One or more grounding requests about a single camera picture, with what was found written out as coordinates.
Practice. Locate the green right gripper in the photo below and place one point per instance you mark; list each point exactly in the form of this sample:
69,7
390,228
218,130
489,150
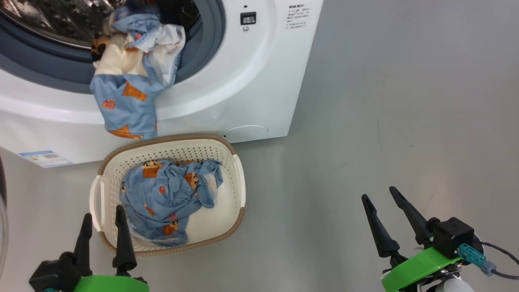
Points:
417,267

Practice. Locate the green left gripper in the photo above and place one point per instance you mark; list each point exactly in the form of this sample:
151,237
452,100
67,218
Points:
109,284

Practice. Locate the blue cartoon print garment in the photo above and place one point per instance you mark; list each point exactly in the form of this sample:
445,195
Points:
162,202

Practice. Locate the black round glass washer door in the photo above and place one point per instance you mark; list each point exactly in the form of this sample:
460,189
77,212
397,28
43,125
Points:
2,227

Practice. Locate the blue cartoon garment cream lining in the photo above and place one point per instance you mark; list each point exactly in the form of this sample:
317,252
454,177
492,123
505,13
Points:
125,105

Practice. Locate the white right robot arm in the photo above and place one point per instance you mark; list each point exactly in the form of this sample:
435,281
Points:
450,286

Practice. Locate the white front-load washing machine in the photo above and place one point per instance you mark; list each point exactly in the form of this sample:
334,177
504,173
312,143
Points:
243,81

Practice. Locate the blue energy label sticker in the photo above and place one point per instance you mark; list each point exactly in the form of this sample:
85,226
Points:
44,159

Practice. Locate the cream perforated laundry basket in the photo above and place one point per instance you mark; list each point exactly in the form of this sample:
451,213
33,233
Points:
227,182

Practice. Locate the round white drain filter cover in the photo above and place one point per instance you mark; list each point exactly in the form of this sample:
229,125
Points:
246,134

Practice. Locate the small printed text sticker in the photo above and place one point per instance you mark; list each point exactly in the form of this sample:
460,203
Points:
298,16

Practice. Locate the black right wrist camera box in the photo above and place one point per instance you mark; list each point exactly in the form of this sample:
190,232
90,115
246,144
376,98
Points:
452,237

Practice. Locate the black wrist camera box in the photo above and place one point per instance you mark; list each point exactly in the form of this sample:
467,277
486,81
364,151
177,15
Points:
452,237
52,273

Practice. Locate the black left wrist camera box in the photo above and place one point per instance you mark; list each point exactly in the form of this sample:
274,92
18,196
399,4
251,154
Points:
52,273

